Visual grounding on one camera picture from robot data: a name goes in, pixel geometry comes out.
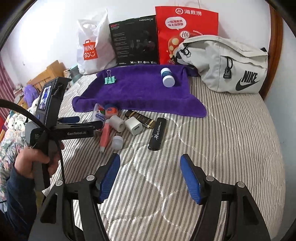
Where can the floral bedding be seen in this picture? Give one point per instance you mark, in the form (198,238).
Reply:
(11,145)

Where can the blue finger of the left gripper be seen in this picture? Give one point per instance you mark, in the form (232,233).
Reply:
(93,125)
(72,119)

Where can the brown wooden door frame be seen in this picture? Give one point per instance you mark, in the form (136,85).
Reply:
(274,51)

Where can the green binder clip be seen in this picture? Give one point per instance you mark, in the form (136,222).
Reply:
(110,79)

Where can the small white plug adapter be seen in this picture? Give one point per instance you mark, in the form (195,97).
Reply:
(117,143)

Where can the purple plush toy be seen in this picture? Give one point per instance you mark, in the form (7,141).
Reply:
(30,94)

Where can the pink tube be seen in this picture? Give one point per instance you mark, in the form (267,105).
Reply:
(104,139)

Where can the brown gold Grand Reserve tube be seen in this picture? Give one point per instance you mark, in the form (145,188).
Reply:
(147,122)

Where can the red paper shopping bag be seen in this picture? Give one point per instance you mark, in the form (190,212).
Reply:
(178,23)

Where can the dark blue sleeve forearm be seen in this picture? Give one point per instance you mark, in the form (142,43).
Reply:
(21,204)

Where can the small vaseline jar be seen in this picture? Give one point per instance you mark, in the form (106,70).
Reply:
(110,110)

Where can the white Miniso plastic bag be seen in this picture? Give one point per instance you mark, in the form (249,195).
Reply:
(95,51)

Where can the white blue cylindrical bottle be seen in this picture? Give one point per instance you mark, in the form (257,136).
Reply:
(167,77)

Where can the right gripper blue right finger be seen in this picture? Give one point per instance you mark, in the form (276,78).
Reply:
(194,179)

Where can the white usb charger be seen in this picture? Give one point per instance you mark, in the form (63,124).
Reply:
(134,126)

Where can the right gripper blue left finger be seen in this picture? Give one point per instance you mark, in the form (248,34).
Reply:
(106,175)

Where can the grey Nike waist bag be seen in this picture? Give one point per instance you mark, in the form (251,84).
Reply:
(225,65)

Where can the person's left hand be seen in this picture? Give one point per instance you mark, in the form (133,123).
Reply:
(26,158)

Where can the black headset box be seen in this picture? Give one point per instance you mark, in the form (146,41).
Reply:
(135,41)

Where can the black Horizon lighter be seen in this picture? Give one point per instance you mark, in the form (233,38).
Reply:
(157,134)

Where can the white tape roll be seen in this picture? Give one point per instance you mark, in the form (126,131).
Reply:
(117,123)

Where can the wooden bed headboard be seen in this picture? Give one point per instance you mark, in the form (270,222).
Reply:
(52,71)

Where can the purple towel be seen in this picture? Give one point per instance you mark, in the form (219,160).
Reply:
(140,87)

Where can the clear candy bottle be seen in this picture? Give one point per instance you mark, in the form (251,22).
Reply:
(98,116)

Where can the teal container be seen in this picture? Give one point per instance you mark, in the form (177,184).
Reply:
(75,75)

